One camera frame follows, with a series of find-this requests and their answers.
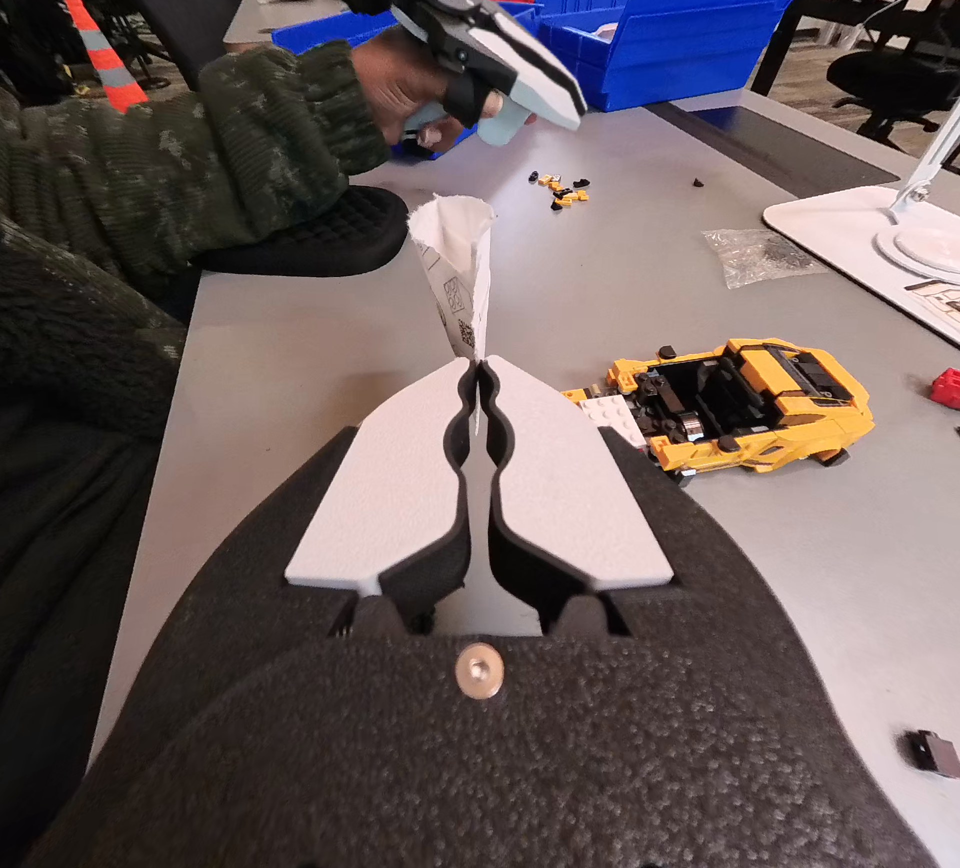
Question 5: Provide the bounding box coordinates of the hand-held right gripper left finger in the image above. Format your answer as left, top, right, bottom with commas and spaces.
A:
283, 358, 478, 635

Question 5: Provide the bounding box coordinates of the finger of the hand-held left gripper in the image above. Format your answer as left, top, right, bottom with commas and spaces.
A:
474, 7, 590, 119
506, 67, 585, 132

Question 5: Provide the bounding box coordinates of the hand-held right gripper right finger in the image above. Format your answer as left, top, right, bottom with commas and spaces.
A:
478, 355, 676, 635

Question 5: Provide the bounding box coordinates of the pile of small lego pieces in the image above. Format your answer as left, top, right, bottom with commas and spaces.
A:
526, 169, 592, 212

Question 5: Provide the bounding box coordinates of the white paper bag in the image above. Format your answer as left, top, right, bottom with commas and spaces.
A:
407, 193, 498, 434

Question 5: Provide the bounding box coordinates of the yellow lego car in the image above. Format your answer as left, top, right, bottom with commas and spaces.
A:
562, 337, 877, 487

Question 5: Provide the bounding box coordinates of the dark blue lego brick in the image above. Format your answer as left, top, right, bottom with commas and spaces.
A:
903, 728, 960, 781

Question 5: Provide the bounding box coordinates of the person's left forearm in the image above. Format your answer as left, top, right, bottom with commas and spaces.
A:
0, 43, 393, 286

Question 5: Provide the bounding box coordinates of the lego sticker sheet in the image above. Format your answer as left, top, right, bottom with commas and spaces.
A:
903, 278, 960, 323

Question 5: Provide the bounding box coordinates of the person's left hand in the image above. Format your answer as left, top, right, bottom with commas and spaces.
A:
348, 26, 541, 158

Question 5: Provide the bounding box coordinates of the black mesh chair armrest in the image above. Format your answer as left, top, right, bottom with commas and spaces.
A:
193, 183, 411, 279

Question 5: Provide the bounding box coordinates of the clear plastic bag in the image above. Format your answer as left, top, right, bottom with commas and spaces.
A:
700, 227, 831, 290

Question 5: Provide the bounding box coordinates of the white book stand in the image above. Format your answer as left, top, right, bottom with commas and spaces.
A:
762, 95, 960, 349

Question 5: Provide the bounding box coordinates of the orange traffic cone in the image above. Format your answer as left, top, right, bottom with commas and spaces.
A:
61, 0, 150, 114

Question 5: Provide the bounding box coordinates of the black office chair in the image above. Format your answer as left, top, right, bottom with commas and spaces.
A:
827, 0, 960, 151

